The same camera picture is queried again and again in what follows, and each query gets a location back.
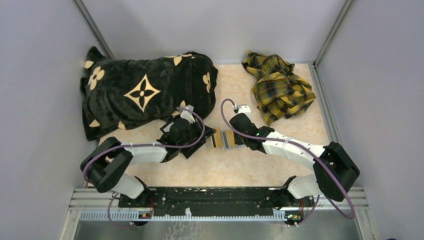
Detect black floral plush blanket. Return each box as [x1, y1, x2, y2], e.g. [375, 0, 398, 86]
[80, 46, 219, 141]

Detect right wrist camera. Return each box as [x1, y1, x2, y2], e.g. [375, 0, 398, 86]
[234, 104, 252, 120]

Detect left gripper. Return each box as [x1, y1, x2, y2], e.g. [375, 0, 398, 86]
[178, 117, 217, 149]

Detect white cable duct strip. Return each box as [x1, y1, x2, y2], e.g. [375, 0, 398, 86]
[79, 210, 287, 222]

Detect black rectangular box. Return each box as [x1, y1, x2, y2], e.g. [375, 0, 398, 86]
[158, 118, 217, 163]

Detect aluminium front rail frame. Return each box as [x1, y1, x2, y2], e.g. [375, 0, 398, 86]
[68, 187, 369, 211]

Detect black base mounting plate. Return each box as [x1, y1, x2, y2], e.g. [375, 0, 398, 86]
[118, 186, 315, 217]

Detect yellow plaid cloth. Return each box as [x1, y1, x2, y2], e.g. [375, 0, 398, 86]
[242, 50, 317, 126]

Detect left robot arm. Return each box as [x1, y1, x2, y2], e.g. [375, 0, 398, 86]
[80, 117, 217, 208]

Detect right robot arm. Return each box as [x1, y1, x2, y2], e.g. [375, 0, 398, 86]
[229, 113, 360, 208]

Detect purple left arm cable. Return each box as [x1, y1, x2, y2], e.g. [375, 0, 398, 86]
[81, 106, 206, 230]

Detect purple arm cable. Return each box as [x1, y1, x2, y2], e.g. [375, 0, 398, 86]
[220, 98, 357, 228]
[81, 106, 206, 230]

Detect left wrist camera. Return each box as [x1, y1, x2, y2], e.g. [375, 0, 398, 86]
[180, 104, 196, 124]

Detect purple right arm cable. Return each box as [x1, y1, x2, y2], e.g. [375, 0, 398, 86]
[220, 98, 357, 228]

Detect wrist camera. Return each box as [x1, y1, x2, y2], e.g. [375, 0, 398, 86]
[234, 104, 252, 120]
[180, 104, 196, 124]

